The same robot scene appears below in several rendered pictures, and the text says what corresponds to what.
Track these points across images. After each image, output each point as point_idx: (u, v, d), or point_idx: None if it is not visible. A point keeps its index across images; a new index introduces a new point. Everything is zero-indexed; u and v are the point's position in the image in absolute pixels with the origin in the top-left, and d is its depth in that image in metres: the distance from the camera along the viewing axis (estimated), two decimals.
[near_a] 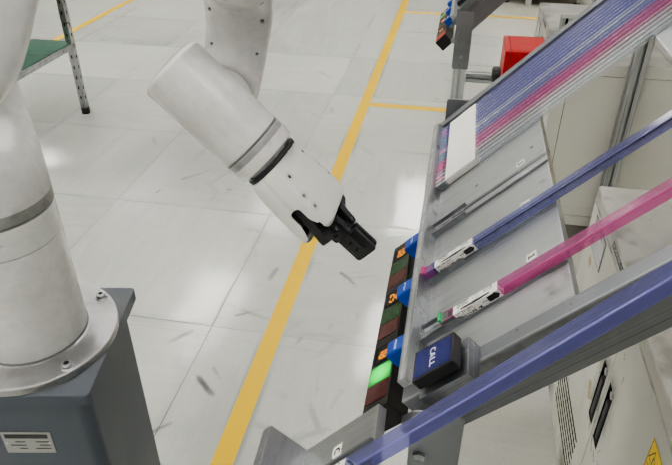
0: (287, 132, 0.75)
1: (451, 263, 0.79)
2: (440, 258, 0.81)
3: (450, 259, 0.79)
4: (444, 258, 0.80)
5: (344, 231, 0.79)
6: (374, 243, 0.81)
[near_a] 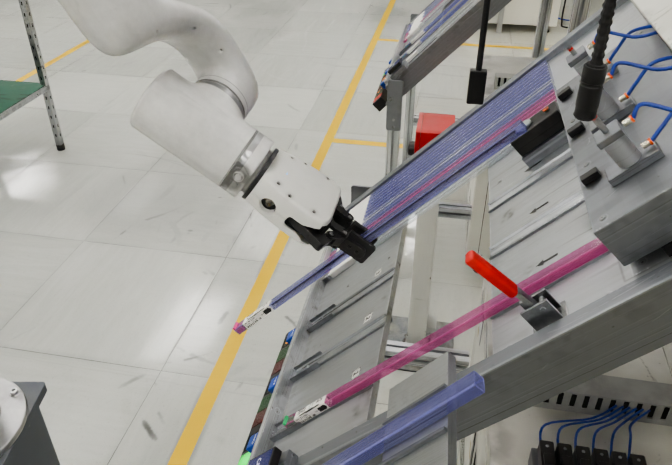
0: None
1: (255, 321, 0.91)
2: (248, 316, 0.93)
3: (254, 318, 0.91)
4: (250, 316, 0.92)
5: (339, 223, 0.83)
6: (360, 258, 0.82)
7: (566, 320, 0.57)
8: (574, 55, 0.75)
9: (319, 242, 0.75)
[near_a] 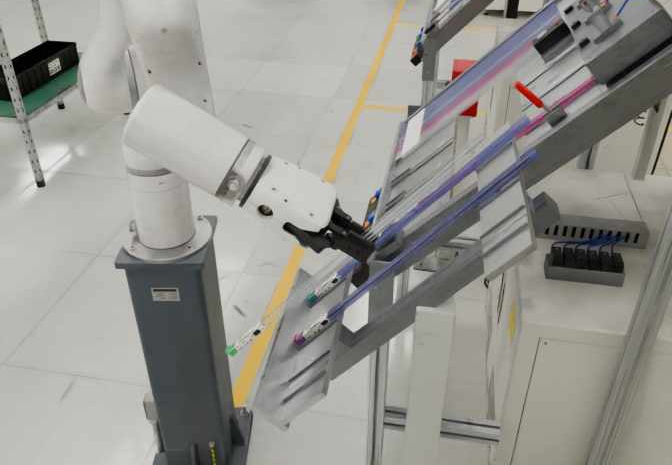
0: None
1: (314, 332, 1.05)
2: (307, 328, 1.06)
3: (312, 329, 1.05)
4: (309, 328, 1.06)
5: (338, 225, 0.83)
6: (361, 258, 0.82)
7: (570, 116, 1.05)
8: None
9: (319, 244, 0.75)
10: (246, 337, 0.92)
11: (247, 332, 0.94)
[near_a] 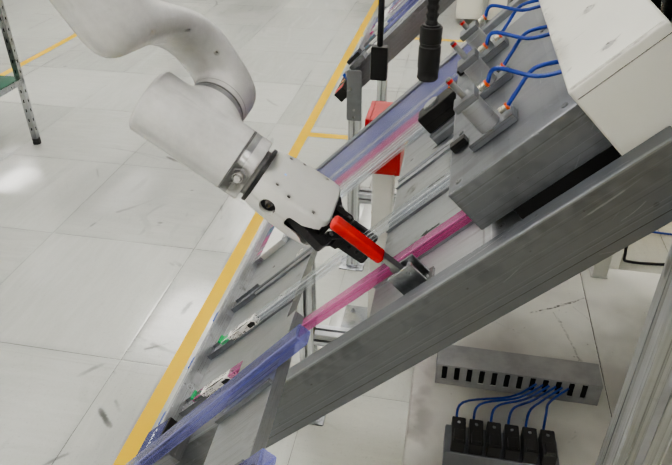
0: None
1: None
2: None
3: None
4: None
5: None
6: (360, 258, 0.82)
7: (426, 283, 0.58)
8: (466, 29, 0.75)
9: (319, 242, 0.75)
10: (240, 328, 0.93)
11: (241, 323, 0.94)
